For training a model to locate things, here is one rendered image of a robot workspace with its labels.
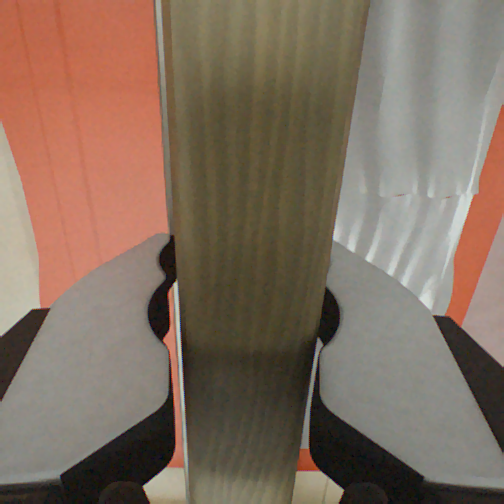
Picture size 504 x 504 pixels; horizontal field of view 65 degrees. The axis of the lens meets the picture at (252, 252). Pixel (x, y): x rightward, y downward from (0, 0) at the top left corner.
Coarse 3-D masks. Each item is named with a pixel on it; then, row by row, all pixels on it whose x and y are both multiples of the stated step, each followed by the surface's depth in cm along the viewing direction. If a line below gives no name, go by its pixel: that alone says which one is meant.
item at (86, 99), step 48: (0, 0) 14; (48, 0) 14; (96, 0) 14; (144, 0) 14; (0, 48) 15; (48, 48) 15; (96, 48) 15; (144, 48) 15; (0, 96) 15; (48, 96) 15; (96, 96) 15; (144, 96) 15; (48, 144) 16; (96, 144) 16; (144, 144) 16; (480, 192) 18
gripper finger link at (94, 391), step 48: (96, 288) 9; (144, 288) 9; (48, 336) 8; (96, 336) 8; (144, 336) 8; (48, 384) 6; (96, 384) 7; (144, 384) 7; (0, 432) 6; (48, 432) 6; (96, 432) 6; (144, 432) 6; (0, 480) 5; (48, 480) 5; (96, 480) 6; (144, 480) 7
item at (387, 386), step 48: (336, 288) 9; (384, 288) 9; (336, 336) 8; (384, 336) 8; (432, 336) 8; (336, 384) 7; (384, 384) 7; (432, 384) 7; (336, 432) 6; (384, 432) 6; (432, 432) 6; (480, 432) 6; (336, 480) 7; (384, 480) 6; (432, 480) 5; (480, 480) 5
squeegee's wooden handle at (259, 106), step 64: (192, 0) 5; (256, 0) 5; (320, 0) 5; (192, 64) 6; (256, 64) 5; (320, 64) 5; (192, 128) 6; (256, 128) 6; (320, 128) 6; (192, 192) 6; (256, 192) 6; (320, 192) 6; (192, 256) 7; (256, 256) 7; (320, 256) 7; (192, 320) 8; (256, 320) 8; (192, 384) 9; (256, 384) 8; (192, 448) 10; (256, 448) 9
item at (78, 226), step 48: (48, 192) 17; (96, 192) 17; (144, 192) 17; (48, 240) 18; (96, 240) 18; (144, 240) 18; (480, 240) 19; (48, 288) 20; (480, 288) 20; (480, 336) 22
